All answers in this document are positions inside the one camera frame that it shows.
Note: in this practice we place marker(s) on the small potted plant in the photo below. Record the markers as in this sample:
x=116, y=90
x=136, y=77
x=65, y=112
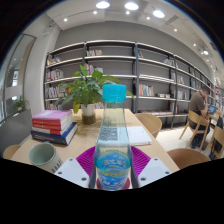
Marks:
x=20, y=103

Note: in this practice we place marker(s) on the curved-back wooden chair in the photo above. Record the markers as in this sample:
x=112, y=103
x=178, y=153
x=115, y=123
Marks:
x=150, y=123
x=186, y=158
x=10, y=151

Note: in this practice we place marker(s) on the slat-back wooden chair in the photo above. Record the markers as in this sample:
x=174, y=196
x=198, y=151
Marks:
x=218, y=135
x=195, y=118

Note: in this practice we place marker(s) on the green potted plant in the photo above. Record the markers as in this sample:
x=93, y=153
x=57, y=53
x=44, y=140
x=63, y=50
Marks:
x=88, y=88

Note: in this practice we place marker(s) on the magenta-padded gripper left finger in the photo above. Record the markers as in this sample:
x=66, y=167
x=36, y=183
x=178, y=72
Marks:
x=70, y=170

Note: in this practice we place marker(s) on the clear bottle with blue cap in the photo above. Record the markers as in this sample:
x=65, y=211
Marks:
x=112, y=146

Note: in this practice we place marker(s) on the black backpack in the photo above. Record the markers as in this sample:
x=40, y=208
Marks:
x=220, y=122

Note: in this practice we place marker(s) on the pink book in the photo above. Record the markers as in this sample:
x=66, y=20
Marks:
x=51, y=114

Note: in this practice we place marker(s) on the grey shelf unit with books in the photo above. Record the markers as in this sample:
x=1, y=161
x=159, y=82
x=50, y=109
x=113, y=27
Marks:
x=156, y=66

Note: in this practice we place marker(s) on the round ceiling lights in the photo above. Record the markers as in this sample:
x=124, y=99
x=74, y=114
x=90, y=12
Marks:
x=131, y=6

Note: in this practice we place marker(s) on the person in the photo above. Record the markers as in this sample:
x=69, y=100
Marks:
x=197, y=103

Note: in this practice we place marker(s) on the laptop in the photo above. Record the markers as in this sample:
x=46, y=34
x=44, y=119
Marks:
x=212, y=109

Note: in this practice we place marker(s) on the white booklet with square pattern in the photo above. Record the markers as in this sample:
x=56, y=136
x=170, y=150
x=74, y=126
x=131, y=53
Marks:
x=140, y=136

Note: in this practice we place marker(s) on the dark blue book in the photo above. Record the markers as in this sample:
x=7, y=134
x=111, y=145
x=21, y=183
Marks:
x=56, y=137

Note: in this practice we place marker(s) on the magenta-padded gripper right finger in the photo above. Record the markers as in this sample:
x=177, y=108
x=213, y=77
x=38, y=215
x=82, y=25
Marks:
x=154, y=170

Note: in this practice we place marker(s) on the patterned ceramic cup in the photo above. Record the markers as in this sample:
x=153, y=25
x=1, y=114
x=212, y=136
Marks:
x=43, y=156

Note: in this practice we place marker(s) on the red book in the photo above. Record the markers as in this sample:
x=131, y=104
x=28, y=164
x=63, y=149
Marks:
x=50, y=126

